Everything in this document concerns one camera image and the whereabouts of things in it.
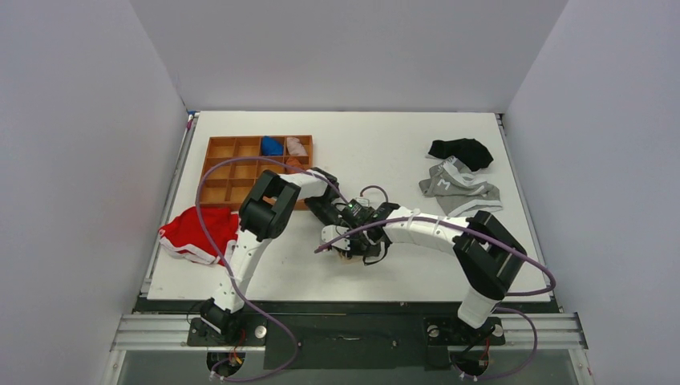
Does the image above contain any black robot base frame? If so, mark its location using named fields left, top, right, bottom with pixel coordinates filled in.
left=113, top=301, right=559, bottom=377

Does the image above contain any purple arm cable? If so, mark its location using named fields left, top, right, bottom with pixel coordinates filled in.
left=195, top=156, right=390, bottom=383
left=314, top=215, right=557, bottom=383

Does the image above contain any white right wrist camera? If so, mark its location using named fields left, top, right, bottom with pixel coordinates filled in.
left=321, top=225, right=350, bottom=251

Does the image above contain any grey underwear white band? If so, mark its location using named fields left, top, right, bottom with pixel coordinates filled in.
left=418, top=156, right=503, bottom=217

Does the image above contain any red underwear white band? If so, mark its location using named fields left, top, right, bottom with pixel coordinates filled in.
left=158, top=206, right=239, bottom=265

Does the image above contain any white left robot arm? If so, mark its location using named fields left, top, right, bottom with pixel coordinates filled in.
left=200, top=168, right=340, bottom=345

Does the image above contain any blue rolled underwear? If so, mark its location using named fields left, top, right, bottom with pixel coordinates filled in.
left=261, top=136, right=284, bottom=156

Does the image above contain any wooden compartment tray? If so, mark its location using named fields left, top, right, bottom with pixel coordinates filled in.
left=199, top=135, right=314, bottom=211

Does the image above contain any orange-brown rolled underwear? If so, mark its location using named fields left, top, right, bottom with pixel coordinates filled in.
left=285, top=157, right=305, bottom=169

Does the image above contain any black underwear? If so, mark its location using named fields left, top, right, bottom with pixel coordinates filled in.
left=427, top=138, right=494, bottom=172

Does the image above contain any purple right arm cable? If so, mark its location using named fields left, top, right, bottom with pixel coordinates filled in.
left=314, top=215, right=557, bottom=383

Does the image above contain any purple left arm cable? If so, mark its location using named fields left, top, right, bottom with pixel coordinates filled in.
left=195, top=156, right=390, bottom=383

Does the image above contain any aluminium table edge rail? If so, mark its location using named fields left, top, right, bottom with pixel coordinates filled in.
left=138, top=111, right=200, bottom=298

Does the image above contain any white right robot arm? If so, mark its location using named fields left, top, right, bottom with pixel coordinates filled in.
left=323, top=203, right=528, bottom=342

